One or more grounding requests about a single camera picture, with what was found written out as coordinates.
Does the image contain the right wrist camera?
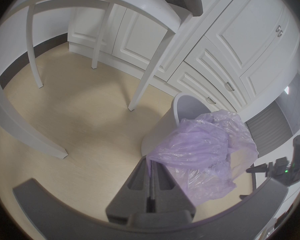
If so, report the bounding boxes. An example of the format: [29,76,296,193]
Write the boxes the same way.
[274,157,289,171]

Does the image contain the white chair with grey cushions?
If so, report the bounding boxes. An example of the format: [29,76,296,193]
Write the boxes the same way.
[0,0,203,159]

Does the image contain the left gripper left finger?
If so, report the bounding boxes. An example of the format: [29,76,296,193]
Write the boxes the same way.
[106,157,152,225]

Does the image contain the white wardrobe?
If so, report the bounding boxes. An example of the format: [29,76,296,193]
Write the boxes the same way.
[67,0,300,124]

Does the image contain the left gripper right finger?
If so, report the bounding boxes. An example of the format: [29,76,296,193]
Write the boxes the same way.
[152,161,197,217]

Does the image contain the white trash bin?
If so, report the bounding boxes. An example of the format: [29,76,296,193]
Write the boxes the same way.
[141,92,217,159]

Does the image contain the purple plastic bag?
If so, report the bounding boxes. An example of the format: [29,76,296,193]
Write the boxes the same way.
[146,110,259,207]

